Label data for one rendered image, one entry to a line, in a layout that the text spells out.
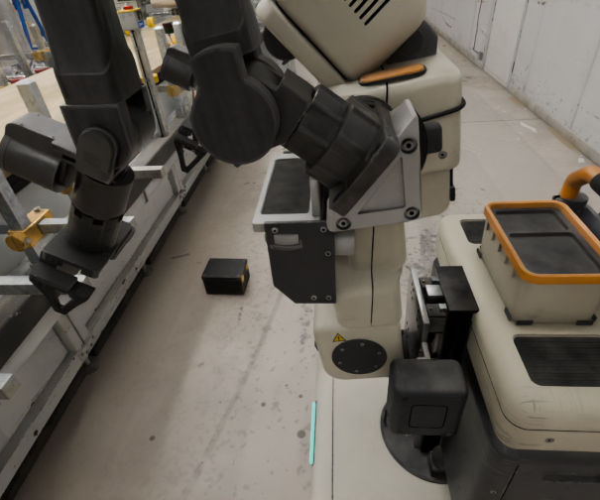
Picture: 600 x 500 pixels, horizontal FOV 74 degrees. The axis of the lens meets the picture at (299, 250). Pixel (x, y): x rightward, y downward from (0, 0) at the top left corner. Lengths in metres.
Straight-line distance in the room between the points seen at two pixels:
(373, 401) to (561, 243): 0.70
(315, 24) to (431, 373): 0.57
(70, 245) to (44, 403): 1.23
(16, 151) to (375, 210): 0.37
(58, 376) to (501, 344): 1.51
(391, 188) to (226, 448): 1.28
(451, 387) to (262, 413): 0.97
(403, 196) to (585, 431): 0.47
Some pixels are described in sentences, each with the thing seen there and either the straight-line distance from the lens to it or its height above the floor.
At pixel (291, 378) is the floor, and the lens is 1.67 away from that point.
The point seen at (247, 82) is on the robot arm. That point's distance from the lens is 0.35.
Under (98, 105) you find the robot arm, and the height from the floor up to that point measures 1.25.
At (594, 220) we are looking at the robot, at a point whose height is 0.89.
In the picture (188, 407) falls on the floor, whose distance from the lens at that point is 1.69.
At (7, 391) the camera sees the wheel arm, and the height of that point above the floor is 0.81.
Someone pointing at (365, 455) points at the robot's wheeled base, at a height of 0.28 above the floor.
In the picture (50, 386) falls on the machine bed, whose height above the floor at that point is 0.17.
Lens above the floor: 1.35
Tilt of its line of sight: 37 degrees down
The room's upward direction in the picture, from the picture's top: 5 degrees counter-clockwise
